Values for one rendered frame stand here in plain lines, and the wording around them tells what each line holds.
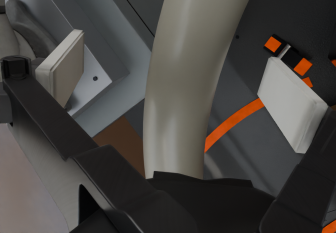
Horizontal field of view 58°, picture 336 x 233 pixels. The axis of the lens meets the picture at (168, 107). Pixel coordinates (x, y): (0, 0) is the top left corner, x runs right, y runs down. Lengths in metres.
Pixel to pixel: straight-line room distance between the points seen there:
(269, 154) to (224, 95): 0.35
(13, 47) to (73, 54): 0.36
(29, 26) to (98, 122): 0.25
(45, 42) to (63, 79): 0.45
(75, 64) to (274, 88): 0.12
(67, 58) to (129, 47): 0.47
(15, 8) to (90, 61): 0.17
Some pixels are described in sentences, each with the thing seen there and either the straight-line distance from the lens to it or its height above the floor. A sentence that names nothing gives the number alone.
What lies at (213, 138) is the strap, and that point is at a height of 0.02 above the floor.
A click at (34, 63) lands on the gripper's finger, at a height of 1.24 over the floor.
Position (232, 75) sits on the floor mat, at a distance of 1.39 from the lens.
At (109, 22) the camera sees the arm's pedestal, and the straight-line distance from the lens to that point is 0.64.
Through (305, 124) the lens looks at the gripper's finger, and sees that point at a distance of 0.17.
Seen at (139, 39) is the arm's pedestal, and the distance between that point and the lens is 0.62.
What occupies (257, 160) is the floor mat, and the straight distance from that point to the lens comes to 1.53.
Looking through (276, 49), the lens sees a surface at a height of 0.02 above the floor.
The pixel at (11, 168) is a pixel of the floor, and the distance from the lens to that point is 2.36.
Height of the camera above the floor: 1.36
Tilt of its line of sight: 63 degrees down
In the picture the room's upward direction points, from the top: 135 degrees counter-clockwise
